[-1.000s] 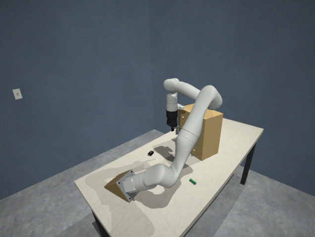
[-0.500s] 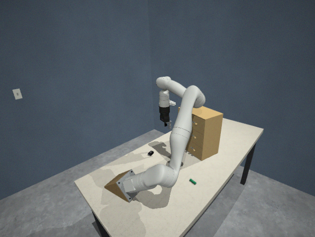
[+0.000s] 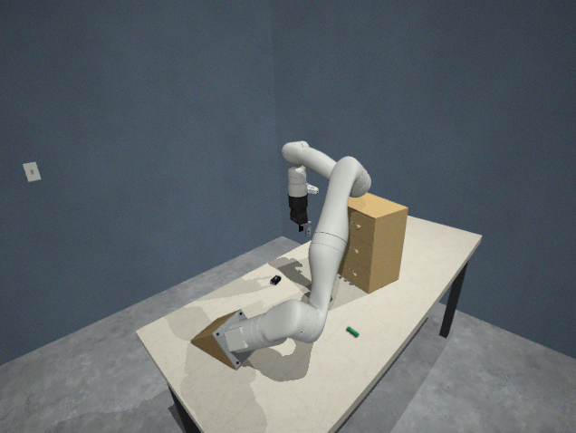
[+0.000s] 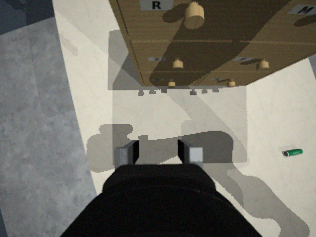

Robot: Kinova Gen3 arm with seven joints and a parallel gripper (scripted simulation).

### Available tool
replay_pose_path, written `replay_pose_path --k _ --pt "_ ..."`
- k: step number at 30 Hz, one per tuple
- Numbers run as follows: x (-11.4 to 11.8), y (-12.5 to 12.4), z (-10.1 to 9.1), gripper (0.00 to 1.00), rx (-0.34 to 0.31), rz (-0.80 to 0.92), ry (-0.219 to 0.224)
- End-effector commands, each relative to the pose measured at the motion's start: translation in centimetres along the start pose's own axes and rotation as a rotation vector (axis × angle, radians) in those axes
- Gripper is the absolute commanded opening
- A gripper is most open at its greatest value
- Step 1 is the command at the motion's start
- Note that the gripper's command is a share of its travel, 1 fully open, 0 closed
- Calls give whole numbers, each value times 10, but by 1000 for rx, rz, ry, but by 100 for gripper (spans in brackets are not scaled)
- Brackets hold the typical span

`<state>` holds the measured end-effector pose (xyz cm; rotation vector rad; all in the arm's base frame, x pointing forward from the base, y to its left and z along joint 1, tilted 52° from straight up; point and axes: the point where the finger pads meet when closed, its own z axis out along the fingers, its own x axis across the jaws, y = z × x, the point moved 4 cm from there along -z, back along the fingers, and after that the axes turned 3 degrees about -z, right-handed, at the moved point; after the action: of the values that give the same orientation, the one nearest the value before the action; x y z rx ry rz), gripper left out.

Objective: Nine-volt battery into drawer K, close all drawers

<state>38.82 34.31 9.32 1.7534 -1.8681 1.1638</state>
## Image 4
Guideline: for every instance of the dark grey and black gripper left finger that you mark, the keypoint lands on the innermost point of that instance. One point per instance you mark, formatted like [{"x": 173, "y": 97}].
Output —
[{"x": 127, "y": 154}]

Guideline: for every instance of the small wooden chest of drawers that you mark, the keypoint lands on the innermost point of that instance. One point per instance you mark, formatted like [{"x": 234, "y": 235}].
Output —
[{"x": 121, "y": 23}]

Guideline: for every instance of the wooden drawer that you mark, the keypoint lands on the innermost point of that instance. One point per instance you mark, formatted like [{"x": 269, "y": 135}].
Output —
[
  {"x": 171, "y": 78},
  {"x": 234, "y": 77},
  {"x": 287, "y": 19},
  {"x": 251, "y": 55},
  {"x": 166, "y": 18},
  {"x": 178, "y": 55}
]

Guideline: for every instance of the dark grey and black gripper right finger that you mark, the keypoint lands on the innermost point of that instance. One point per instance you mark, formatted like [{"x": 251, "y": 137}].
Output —
[{"x": 189, "y": 153}]

